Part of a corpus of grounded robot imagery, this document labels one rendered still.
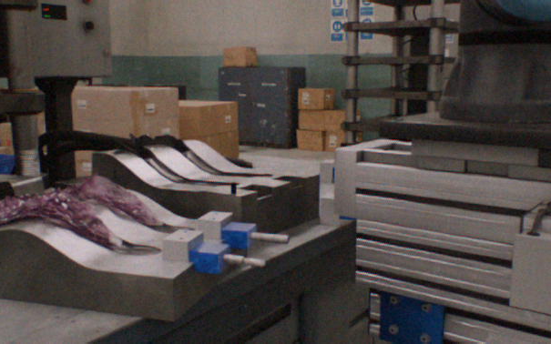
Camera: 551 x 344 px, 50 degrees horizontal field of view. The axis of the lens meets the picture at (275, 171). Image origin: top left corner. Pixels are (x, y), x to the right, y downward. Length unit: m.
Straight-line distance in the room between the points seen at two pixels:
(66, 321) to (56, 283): 0.06
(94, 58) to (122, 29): 8.19
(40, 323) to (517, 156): 0.58
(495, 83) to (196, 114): 5.15
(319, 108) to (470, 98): 7.27
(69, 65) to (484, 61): 1.34
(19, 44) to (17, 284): 0.85
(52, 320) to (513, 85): 0.59
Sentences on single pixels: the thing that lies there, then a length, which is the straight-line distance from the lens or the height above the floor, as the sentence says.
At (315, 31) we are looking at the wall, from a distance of 8.46.
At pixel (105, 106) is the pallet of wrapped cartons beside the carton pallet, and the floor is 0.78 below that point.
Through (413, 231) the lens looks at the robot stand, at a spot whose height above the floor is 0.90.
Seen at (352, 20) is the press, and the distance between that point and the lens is 5.32.
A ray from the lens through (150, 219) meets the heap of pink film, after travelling 0.94.
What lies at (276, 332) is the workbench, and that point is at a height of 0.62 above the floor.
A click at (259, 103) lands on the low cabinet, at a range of 8.33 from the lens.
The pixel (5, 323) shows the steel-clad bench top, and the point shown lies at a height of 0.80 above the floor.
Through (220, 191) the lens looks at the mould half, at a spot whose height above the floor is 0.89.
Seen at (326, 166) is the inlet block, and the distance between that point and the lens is 1.57.
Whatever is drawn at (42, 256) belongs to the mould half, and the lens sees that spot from 0.81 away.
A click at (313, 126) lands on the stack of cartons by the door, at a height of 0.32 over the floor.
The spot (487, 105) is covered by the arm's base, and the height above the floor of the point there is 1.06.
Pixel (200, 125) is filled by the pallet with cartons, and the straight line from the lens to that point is 5.78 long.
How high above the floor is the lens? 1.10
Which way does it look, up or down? 10 degrees down
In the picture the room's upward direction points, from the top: straight up
